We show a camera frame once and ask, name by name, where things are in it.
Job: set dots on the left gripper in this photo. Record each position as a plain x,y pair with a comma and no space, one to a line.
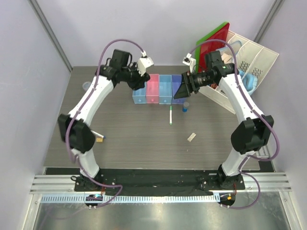
140,80

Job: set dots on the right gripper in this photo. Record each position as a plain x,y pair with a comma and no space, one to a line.
188,86

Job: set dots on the purple drawer box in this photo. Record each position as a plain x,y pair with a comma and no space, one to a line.
176,82

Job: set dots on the blue glue bottle grey cap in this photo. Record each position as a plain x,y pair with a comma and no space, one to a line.
185,107

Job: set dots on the light blue drawer box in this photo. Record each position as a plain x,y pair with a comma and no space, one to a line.
165,89
139,96

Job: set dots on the pink drawer box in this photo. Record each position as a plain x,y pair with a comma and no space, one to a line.
152,89

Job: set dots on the green capped white marker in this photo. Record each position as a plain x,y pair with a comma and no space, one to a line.
170,115

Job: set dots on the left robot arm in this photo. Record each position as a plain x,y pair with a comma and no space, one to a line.
74,127

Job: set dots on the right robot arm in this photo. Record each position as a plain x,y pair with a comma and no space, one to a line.
254,128

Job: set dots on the green board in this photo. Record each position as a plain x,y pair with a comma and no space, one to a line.
204,38

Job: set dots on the beige eraser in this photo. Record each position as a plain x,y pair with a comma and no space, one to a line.
191,137

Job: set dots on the red blue book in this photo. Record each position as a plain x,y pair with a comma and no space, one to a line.
226,58

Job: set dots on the blue headphones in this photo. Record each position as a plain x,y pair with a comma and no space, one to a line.
249,81

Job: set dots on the red board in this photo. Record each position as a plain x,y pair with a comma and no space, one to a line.
213,43

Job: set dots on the blue rimmed clear folder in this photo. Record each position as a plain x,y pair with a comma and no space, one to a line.
236,45

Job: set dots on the blue capped white marker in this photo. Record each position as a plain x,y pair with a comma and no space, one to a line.
98,135

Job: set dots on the white desk file organizer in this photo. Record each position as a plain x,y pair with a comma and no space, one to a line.
252,59

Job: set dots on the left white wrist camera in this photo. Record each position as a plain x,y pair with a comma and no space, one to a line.
143,64

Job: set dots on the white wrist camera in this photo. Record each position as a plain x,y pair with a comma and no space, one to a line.
143,64
190,62

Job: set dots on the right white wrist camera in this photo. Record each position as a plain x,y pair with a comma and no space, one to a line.
190,62

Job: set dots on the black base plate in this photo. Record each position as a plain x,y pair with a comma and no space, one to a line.
140,182

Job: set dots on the perforated cable duct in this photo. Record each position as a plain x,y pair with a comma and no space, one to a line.
96,198

